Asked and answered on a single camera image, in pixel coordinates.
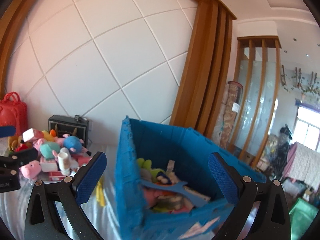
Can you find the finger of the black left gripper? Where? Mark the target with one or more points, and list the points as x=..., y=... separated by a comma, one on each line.
x=24, y=157
x=7, y=131

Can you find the blue foam boomerang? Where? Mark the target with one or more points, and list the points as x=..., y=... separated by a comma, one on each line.
x=177, y=188

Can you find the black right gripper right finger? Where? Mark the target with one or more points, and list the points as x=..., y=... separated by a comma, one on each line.
x=272, y=220

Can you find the rolled patterned carpet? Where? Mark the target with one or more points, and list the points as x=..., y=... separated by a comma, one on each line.
x=227, y=114

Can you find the brown bear plush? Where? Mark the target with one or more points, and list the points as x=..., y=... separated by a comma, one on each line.
x=15, y=143

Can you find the wooden slat glass partition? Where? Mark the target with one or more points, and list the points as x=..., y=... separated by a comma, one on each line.
x=257, y=70

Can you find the green plush toy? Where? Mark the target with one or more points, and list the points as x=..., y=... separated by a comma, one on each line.
x=148, y=173

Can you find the red bear suitcase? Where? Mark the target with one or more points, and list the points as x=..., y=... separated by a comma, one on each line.
x=14, y=112

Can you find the pink white carton box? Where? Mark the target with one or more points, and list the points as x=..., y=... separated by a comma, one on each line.
x=32, y=134

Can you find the pink pig plush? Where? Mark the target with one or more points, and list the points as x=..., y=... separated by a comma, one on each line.
x=31, y=170

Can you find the white plastic bottle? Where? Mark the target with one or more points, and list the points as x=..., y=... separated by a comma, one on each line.
x=64, y=163

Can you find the red flat box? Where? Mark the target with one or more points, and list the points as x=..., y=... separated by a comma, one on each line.
x=56, y=176

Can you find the yellow plastic strip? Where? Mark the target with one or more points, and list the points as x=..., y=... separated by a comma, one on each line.
x=99, y=190

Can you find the teal pink plush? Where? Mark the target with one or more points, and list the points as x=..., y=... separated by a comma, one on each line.
x=48, y=149

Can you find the pink tissue pack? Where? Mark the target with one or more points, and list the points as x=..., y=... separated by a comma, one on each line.
x=81, y=160

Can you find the blue elephant plush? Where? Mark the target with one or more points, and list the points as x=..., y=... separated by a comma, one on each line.
x=73, y=144

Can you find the blue plastic storage crate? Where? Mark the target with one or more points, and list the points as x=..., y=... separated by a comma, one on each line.
x=182, y=153

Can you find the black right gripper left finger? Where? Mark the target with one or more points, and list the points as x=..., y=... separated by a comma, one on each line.
x=42, y=218

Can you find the black framed box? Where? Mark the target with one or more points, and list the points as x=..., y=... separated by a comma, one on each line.
x=76, y=126

